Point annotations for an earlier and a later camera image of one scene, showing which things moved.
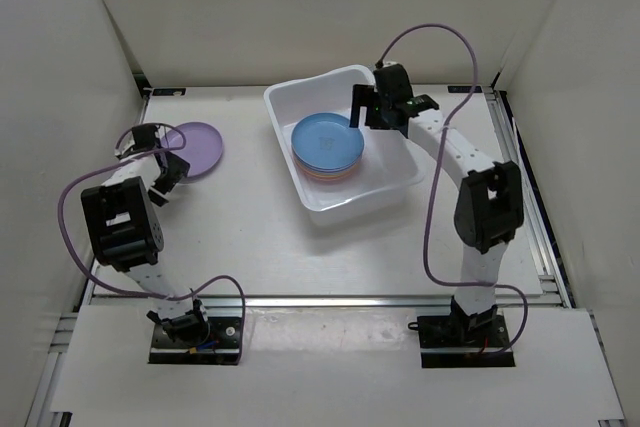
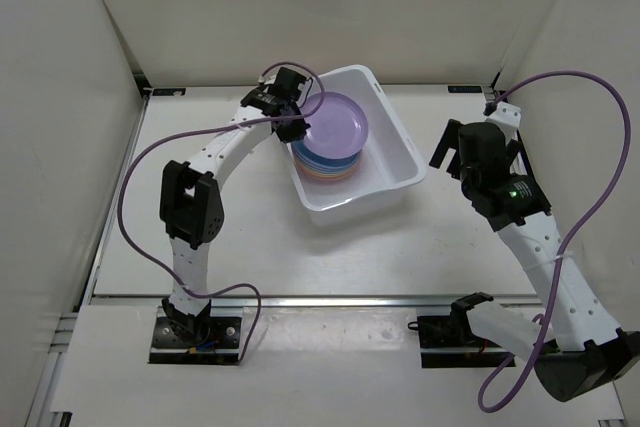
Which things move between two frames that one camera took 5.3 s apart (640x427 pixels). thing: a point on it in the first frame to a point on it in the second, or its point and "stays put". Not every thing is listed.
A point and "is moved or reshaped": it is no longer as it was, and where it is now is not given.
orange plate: (328, 177) stays put
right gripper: (363, 96) to (449, 140)
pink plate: (329, 179) stays put
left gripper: (177, 169) to (299, 132)
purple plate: (203, 148) is moved or reshaped
